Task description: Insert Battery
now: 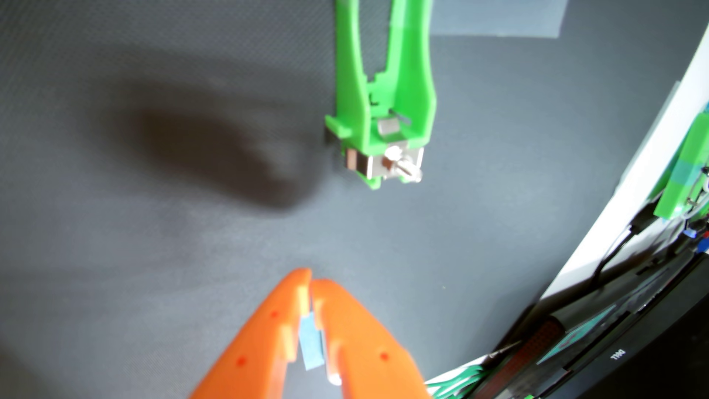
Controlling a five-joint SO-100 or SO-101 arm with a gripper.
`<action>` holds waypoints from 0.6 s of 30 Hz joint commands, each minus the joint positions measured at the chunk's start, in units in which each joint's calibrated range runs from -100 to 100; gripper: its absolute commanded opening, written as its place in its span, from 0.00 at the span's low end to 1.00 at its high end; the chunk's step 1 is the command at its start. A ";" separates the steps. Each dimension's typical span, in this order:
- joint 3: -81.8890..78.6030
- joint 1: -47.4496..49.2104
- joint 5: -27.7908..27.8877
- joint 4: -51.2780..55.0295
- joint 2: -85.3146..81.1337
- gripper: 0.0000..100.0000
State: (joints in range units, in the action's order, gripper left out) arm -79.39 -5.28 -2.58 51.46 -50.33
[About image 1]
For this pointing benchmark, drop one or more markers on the blue and red box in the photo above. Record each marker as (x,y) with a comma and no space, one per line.
(699,238)

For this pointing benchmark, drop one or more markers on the black laptop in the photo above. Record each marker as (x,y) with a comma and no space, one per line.
(615,354)

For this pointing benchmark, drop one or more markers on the clear tape strip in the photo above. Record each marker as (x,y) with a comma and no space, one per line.
(498,19)

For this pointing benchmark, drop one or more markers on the green block with metal terminals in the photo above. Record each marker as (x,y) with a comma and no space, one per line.
(684,177)

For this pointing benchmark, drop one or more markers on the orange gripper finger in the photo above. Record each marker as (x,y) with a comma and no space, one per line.
(260,343)
(365,354)

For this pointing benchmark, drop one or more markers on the dark grey mat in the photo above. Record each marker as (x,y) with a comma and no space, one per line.
(138,249)

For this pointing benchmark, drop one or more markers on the green battery holder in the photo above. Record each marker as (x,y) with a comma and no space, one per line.
(412,83)

